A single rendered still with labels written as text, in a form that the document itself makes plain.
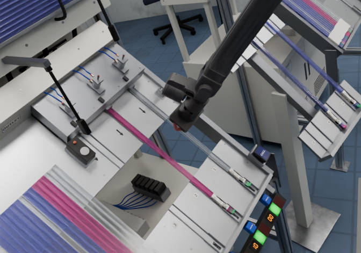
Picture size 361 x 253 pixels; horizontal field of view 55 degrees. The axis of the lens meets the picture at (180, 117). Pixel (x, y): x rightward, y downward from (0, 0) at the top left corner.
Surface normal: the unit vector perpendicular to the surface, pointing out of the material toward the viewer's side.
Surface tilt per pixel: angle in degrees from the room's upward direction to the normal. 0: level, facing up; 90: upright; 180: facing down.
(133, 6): 90
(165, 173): 0
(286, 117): 90
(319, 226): 0
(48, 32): 90
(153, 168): 0
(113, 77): 44
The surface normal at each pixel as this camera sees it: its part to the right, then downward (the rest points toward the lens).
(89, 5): 0.77, 0.15
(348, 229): -0.31, -0.77
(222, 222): 0.31, -0.46
